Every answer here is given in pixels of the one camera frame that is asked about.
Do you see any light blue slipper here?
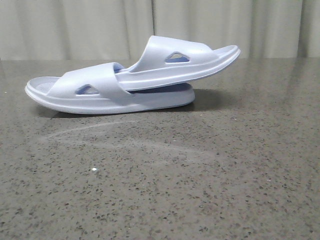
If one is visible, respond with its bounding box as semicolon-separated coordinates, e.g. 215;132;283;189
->
25;62;195;115
115;35;241;91

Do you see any beige pleated curtain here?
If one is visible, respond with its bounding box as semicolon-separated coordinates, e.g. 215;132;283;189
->
0;0;320;60

